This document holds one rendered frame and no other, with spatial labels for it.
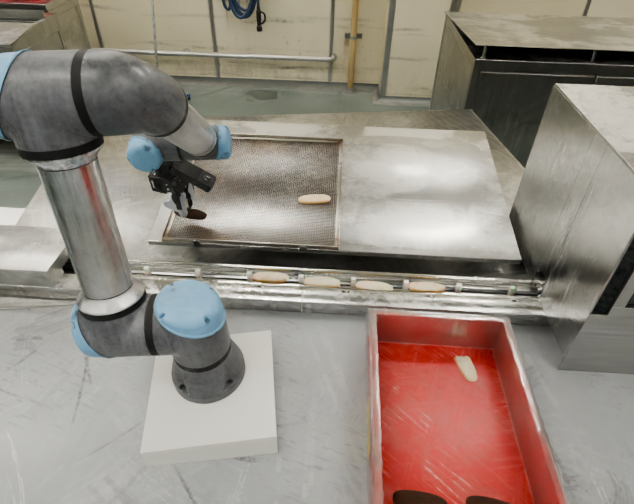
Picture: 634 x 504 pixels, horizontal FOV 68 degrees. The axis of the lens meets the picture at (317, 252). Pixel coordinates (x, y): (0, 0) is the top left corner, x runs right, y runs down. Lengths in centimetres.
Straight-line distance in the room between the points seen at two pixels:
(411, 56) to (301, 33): 104
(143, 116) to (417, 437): 78
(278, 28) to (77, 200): 414
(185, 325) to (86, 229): 22
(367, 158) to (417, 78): 304
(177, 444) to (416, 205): 94
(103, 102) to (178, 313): 37
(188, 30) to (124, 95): 432
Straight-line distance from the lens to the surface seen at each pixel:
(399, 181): 156
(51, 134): 75
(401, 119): 228
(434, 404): 110
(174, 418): 102
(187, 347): 89
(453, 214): 148
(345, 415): 106
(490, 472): 106
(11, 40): 379
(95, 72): 71
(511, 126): 298
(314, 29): 479
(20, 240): 151
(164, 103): 73
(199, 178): 127
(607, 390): 129
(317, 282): 126
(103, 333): 92
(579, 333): 118
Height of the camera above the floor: 172
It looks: 40 degrees down
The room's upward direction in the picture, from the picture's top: 2 degrees clockwise
